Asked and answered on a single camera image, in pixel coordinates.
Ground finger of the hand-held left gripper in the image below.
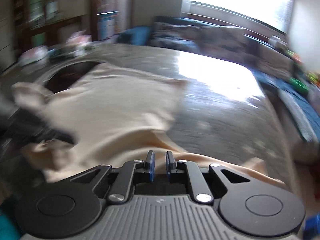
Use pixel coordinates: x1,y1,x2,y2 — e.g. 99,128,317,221
35,122,75,145

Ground blue plastic stool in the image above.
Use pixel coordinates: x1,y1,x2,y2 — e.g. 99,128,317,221
303,214,320,240

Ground brown door frame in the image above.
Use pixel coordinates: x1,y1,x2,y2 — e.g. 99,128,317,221
89,0,137,42

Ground cream knit garment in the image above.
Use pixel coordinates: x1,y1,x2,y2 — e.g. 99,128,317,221
11,62,288,191

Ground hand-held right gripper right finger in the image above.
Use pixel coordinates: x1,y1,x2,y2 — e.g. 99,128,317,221
165,151,250,203

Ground blue corner sofa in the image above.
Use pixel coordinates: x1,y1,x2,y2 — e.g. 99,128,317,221
117,16,320,143

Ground grey pillow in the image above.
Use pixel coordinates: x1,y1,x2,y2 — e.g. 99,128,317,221
200,26,250,53

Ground green bowl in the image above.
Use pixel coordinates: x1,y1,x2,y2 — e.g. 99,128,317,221
288,77,310,93

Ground small blue table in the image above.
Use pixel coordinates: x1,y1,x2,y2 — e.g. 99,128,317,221
96,11,119,40

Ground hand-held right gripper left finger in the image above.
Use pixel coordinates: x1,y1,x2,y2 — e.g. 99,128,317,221
70,150,155,204

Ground pink and white packets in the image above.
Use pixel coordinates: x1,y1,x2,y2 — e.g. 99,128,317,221
19,30,93,65

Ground wooden bookcase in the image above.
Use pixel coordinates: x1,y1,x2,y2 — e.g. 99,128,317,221
12,0,93,47

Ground window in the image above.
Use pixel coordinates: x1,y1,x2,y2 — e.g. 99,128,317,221
181,0,296,34

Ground dark round basin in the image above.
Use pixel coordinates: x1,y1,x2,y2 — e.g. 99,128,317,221
45,61,101,93

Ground small butterfly print pillow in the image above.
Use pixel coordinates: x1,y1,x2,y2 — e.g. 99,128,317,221
151,22,180,47

